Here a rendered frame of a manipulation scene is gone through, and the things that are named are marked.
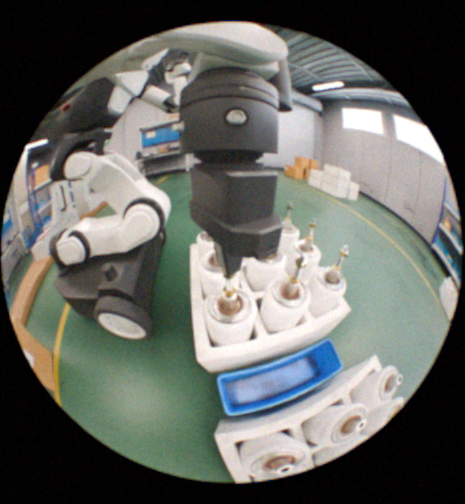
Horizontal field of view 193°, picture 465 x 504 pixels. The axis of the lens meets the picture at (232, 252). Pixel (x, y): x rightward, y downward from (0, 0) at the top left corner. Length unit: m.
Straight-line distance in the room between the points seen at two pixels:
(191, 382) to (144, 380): 0.16
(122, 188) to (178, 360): 0.53
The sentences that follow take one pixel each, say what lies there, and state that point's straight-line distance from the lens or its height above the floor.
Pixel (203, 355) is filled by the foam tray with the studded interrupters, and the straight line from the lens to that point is 0.31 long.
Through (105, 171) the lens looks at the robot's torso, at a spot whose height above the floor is 0.50.
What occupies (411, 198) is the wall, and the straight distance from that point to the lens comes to 5.25.
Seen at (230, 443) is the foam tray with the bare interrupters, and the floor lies 0.18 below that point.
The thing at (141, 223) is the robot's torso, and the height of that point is 0.32.
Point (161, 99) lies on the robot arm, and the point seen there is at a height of 0.81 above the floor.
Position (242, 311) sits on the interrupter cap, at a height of 0.25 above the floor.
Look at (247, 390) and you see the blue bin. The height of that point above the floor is 0.00.
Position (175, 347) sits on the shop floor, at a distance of 0.52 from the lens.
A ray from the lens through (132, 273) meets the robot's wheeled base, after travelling 0.50.
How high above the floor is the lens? 0.47
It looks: 37 degrees down
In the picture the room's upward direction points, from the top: straight up
